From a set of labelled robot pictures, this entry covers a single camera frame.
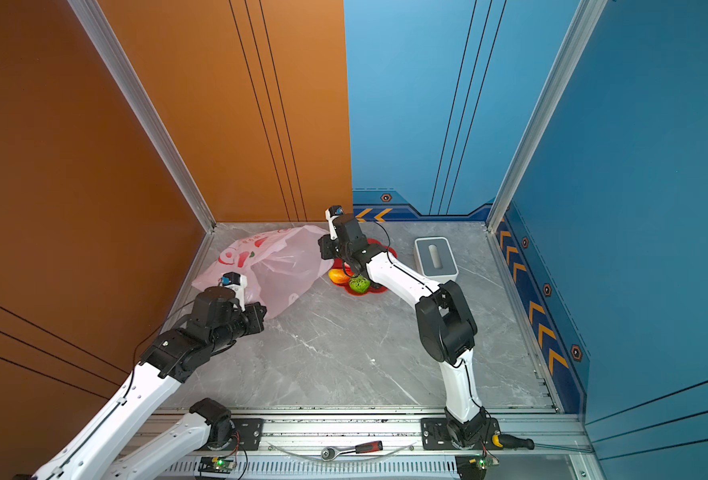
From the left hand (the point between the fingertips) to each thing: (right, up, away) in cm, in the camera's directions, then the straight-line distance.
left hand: (269, 306), depth 75 cm
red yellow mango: (+16, +6, +22) cm, 27 cm away
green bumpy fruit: (+23, +3, +19) cm, 30 cm away
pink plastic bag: (-7, +10, +28) cm, 30 cm away
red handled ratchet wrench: (+16, -34, -6) cm, 38 cm away
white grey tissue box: (+49, +11, +28) cm, 57 cm away
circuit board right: (+50, -38, -4) cm, 63 cm away
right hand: (+10, +17, +15) cm, 25 cm away
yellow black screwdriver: (+60, -32, -4) cm, 68 cm away
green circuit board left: (-11, -37, -4) cm, 39 cm away
